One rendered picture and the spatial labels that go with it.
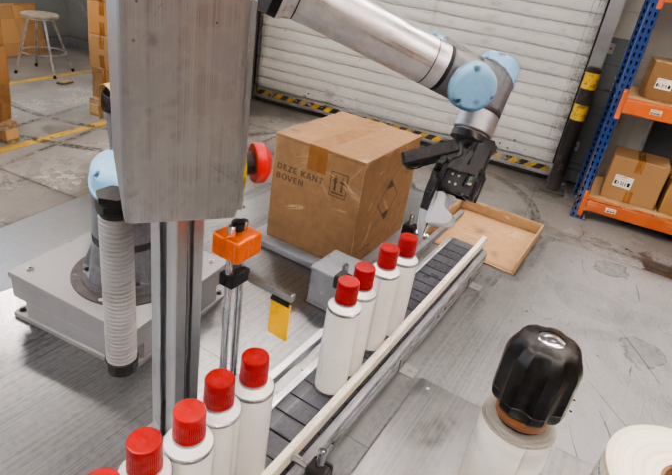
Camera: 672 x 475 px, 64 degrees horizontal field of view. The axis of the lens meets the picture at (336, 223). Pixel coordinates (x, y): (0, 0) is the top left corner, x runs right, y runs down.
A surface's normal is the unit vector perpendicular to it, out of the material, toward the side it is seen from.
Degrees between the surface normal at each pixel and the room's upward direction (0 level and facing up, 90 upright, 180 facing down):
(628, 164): 90
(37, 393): 0
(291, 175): 90
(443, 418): 0
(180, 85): 90
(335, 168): 90
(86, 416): 0
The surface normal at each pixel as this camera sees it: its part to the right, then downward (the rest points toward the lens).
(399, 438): 0.14, -0.88
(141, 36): 0.39, 0.47
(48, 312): -0.41, 0.36
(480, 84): 0.07, 0.49
